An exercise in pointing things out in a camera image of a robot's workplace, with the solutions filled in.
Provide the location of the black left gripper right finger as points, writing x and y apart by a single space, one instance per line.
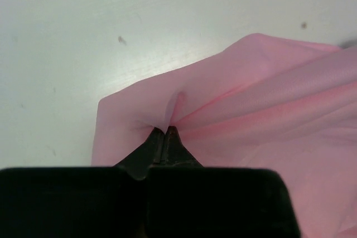
185 199

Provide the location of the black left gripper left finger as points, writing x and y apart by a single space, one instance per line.
77 201

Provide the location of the pink t shirt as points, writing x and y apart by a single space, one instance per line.
267 102

